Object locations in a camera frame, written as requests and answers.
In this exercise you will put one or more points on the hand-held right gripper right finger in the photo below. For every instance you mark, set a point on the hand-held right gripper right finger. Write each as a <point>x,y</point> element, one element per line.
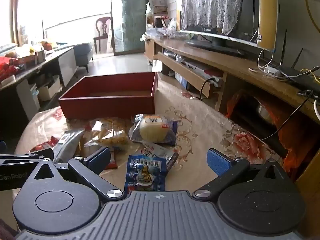
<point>218,162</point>

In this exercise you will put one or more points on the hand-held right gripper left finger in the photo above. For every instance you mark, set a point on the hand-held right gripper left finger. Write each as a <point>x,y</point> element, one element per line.
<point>100,158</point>

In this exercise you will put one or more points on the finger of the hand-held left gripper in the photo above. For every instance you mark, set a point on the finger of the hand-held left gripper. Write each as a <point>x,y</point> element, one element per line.
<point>2,147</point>
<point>42,153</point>

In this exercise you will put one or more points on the blue snack packet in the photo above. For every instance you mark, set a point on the blue snack packet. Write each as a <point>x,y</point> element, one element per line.
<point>146,172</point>

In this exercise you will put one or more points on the clear-wrapped steamed cake packet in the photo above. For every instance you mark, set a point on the clear-wrapped steamed cake packet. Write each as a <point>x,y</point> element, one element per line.
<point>150,128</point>

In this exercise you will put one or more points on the red cardboard box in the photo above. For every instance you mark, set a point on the red cardboard box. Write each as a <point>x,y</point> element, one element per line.
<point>110,100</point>

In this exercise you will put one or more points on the white red snack packet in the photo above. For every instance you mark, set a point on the white red snack packet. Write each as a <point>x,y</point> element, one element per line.
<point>160,152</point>

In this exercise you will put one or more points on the clear bag of yellow snacks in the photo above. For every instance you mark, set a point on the clear bag of yellow snacks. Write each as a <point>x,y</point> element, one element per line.
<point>112,132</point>

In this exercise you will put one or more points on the small red white packet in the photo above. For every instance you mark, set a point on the small red white packet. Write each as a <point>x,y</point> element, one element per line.
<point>113,161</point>

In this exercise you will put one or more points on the floral tablecloth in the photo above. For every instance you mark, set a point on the floral tablecloth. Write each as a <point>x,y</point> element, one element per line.
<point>200,135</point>

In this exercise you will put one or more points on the white storage bin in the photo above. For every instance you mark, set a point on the white storage bin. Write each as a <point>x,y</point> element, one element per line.
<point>50,90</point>

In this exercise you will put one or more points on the orange plastic bag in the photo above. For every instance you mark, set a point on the orange plastic bag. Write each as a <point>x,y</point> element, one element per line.
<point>297,155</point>

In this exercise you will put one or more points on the dark red round object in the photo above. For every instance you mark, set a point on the dark red round object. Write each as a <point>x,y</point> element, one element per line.
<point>213,73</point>

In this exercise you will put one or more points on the blue white box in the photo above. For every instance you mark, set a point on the blue white box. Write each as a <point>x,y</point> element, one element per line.
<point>181,80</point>

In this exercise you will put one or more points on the dark side table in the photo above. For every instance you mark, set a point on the dark side table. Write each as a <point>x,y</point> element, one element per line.
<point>55,60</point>

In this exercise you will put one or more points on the small white box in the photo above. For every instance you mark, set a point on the small white box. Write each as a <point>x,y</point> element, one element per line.
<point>41,57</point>

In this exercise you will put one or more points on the white media player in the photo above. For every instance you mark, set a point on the white media player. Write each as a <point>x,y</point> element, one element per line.
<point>197,67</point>

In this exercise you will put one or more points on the wooden television cabinet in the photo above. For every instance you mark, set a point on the wooden television cabinet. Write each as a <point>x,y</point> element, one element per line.
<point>240,62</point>

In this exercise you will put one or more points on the white power strip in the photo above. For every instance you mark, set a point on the white power strip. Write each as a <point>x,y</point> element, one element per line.
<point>271,70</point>

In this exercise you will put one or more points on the grey sofa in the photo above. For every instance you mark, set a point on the grey sofa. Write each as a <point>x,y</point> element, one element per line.
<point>83,53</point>

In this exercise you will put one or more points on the white paper on floor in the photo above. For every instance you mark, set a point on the white paper on floor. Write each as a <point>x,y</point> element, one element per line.
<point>157,66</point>

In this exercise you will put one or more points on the black router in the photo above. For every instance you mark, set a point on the black router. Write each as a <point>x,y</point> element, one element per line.
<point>297,76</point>

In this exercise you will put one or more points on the wooden chair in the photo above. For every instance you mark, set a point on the wooden chair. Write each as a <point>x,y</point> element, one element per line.
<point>103,30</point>

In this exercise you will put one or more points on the sliding glass door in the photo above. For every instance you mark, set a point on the sliding glass door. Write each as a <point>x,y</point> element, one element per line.
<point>130,22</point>

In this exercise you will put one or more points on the pile of clear plastic bags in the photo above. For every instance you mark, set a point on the pile of clear plastic bags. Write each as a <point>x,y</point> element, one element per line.
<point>162,32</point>

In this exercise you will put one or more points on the television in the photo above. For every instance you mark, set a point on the television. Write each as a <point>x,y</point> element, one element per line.
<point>250,12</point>

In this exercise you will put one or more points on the yellow board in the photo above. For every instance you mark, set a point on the yellow board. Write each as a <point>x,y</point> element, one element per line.
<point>267,15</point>

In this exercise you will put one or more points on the white lace cloth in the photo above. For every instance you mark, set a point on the white lace cloth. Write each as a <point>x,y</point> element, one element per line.
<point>207,2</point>

